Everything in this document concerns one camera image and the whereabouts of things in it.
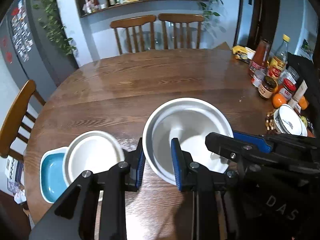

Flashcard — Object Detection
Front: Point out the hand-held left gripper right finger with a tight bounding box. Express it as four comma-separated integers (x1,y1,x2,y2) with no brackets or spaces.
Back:
171,138,240,240

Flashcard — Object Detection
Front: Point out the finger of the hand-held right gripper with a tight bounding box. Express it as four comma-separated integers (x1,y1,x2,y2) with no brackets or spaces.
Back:
205,132,320,173
232,130,320,153

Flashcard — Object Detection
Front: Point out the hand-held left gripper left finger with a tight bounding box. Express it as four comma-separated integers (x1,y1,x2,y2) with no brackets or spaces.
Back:
29,137,146,240

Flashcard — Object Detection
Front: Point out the large white bowl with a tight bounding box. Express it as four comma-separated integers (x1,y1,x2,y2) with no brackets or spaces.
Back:
142,97,234,186

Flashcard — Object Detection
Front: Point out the white ramekin cup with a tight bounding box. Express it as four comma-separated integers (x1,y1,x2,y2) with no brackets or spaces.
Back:
62,130,125,189

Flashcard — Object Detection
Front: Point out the patterned square plate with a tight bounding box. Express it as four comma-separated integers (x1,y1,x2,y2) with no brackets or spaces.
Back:
39,146,69,204

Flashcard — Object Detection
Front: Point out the wooden bead trivet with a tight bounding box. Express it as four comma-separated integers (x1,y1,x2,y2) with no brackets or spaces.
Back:
264,109,277,132

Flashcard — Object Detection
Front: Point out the blue-bordered oblong plate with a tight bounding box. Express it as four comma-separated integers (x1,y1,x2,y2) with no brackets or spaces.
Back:
272,110,309,137

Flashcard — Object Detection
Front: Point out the small blue-rimmed white bowl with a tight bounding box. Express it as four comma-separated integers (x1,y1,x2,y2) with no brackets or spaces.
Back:
274,104,308,137

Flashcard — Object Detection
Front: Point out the orange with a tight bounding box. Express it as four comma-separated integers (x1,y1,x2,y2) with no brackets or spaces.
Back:
297,95,308,110
272,93,287,108

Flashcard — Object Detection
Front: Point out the dark jar with tan label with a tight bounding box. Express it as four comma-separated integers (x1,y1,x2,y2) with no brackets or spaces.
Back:
257,76,278,99

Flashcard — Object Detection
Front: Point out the red-lidded jar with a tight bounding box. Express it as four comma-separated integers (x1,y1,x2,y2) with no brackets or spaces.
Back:
280,78,297,100

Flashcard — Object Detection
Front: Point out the white-labelled jar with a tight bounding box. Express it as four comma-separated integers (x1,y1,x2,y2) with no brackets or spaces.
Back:
251,69,267,88

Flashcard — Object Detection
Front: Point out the beige paper carton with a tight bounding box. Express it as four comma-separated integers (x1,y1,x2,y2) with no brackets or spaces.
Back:
287,80,307,108

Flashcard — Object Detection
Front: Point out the clear plastic jar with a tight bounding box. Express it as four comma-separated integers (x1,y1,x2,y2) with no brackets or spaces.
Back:
282,66,300,84

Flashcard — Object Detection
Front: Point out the yellow-capped vinegar bottle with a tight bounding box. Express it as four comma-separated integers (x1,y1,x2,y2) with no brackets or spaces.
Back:
266,34,291,79

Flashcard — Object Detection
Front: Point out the red sauce bottle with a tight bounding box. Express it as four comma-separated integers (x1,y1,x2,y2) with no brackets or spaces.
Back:
249,39,272,78

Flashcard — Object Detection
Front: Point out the yellow snack packet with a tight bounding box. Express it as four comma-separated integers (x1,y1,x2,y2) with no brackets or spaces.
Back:
231,45,256,63

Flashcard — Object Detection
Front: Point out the dark wooden door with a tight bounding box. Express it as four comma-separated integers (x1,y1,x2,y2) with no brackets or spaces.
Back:
247,0,272,48

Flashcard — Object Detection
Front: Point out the pile of floor boxes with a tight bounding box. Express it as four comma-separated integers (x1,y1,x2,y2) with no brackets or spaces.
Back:
5,177,28,205

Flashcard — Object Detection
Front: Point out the white cardboard box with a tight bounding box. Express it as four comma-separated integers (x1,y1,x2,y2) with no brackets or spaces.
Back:
5,155,18,178

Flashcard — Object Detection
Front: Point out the wooden chair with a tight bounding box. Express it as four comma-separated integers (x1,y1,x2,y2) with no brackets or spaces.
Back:
0,79,47,158
158,13,205,50
110,15,157,55

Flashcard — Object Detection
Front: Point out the trailing green plant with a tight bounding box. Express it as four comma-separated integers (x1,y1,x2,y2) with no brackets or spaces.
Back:
199,0,225,33
26,0,77,55

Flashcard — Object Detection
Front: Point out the grey refrigerator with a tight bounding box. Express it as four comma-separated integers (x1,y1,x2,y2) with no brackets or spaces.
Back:
0,0,79,98

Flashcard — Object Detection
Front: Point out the group of fridge photo magnets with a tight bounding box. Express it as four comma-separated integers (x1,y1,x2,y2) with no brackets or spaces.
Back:
10,0,34,62

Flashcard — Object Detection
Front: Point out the dark door frame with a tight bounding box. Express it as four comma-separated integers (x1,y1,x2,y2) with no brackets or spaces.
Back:
234,0,244,47

